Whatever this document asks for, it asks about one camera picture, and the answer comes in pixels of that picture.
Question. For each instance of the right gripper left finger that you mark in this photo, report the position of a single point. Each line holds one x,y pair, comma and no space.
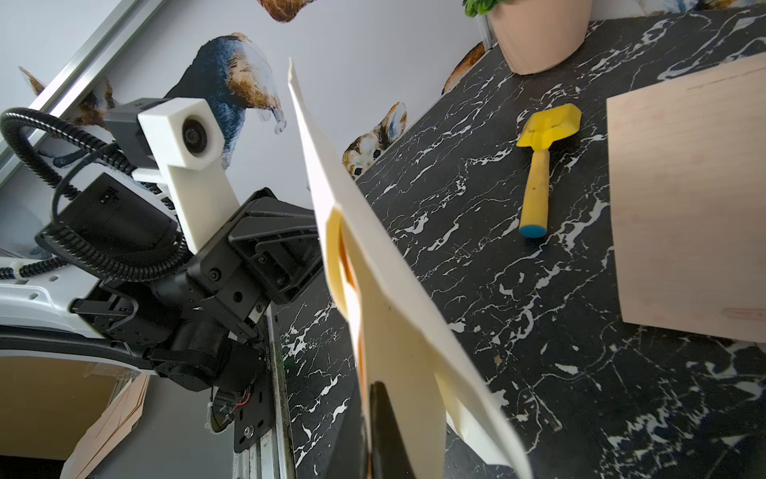
349,454

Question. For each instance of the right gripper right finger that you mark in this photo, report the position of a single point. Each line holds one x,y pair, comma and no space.
388,457

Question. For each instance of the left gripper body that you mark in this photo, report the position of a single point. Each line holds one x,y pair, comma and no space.
198,326

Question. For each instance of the white envelope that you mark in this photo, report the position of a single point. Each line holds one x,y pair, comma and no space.
398,335

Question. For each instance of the pink lined letter paper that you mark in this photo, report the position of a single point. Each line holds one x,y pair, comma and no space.
686,159

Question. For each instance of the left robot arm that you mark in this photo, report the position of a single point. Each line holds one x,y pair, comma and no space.
36,316

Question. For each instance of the yellow toy shovel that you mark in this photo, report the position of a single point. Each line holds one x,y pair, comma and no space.
540,133

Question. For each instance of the green plant in terracotta pot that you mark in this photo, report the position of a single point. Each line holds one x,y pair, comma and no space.
535,35

